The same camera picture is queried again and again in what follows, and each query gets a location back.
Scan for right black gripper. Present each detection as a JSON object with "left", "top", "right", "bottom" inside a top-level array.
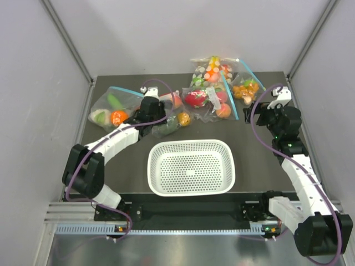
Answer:
[{"left": 242, "top": 101, "right": 285, "bottom": 139}]

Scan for red zip clear bag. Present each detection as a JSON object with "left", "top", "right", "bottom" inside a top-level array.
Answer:
[{"left": 151, "top": 91, "right": 193, "bottom": 138}]

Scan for fake yellow green mango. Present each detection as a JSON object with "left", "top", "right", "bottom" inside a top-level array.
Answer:
[{"left": 177, "top": 112, "right": 191, "bottom": 127}]

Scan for fake netted green melon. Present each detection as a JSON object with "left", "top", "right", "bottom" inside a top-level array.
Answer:
[{"left": 155, "top": 117, "right": 179, "bottom": 137}]

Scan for fake peach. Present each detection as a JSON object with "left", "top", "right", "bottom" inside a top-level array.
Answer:
[
  {"left": 159, "top": 92, "right": 182, "bottom": 109},
  {"left": 216, "top": 103, "right": 231, "bottom": 119}
]

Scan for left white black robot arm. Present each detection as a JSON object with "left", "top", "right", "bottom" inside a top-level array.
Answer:
[{"left": 62, "top": 96, "right": 167, "bottom": 220}]

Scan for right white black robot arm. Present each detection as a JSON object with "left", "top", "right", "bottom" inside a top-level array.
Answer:
[{"left": 244, "top": 103, "right": 353, "bottom": 257}]

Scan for fake peach in blue bag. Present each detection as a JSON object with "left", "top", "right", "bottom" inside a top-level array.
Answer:
[{"left": 216, "top": 103, "right": 231, "bottom": 119}]

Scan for blue zip bag orange pieces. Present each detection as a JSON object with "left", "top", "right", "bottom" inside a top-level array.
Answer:
[{"left": 231, "top": 58, "right": 266, "bottom": 106}]

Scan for fake orange tangerine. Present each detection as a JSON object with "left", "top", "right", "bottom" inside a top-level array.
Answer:
[{"left": 110, "top": 110, "right": 129, "bottom": 127}]

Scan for fake green pepper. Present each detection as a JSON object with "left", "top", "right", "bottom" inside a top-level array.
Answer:
[{"left": 107, "top": 93, "right": 124, "bottom": 110}]

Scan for blue zip bag with strawberry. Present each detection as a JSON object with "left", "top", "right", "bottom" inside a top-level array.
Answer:
[{"left": 181, "top": 81, "right": 239, "bottom": 122}]

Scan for blue zip bag left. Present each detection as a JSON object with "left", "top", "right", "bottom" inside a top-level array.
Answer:
[{"left": 88, "top": 86, "right": 144, "bottom": 132}]

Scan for fake red strawberry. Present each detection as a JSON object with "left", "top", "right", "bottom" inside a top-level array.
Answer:
[{"left": 185, "top": 89, "right": 209, "bottom": 108}]

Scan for polka dot clear bag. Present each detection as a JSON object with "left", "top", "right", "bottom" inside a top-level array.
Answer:
[{"left": 190, "top": 56, "right": 238, "bottom": 87}]

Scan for fake pale green cabbage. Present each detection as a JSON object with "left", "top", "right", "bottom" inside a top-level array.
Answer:
[{"left": 88, "top": 109, "right": 111, "bottom": 126}]

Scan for white perforated plastic basket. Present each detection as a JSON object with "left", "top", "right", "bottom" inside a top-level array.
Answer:
[{"left": 147, "top": 139, "right": 236, "bottom": 197}]

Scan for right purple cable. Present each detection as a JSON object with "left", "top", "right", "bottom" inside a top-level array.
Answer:
[{"left": 238, "top": 84, "right": 343, "bottom": 264}]

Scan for purple cable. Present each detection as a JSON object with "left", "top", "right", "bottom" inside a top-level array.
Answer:
[
  {"left": 65, "top": 78, "right": 176, "bottom": 242},
  {"left": 238, "top": 84, "right": 343, "bottom": 264}
]

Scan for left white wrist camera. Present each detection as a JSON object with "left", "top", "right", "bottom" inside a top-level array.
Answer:
[{"left": 140, "top": 86, "right": 159, "bottom": 99}]

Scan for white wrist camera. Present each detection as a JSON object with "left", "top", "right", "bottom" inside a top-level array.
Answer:
[
  {"left": 140, "top": 86, "right": 159, "bottom": 99},
  {"left": 267, "top": 86, "right": 292, "bottom": 110}
]

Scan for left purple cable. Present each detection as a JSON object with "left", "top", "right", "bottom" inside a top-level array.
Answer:
[{"left": 65, "top": 78, "right": 176, "bottom": 242}]

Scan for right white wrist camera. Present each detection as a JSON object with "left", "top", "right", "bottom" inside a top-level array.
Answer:
[{"left": 267, "top": 86, "right": 292, "bottom": 110}]

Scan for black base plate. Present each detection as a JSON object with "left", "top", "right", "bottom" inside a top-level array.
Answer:
[{"left": 93, "top": 193, "right": 295, "bottom": 224}]

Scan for aluminium rail with cable duct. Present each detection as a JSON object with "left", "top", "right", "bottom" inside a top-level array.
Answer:
[{"left": 44, "top": 201, "right": 347, "bottom": 236}]

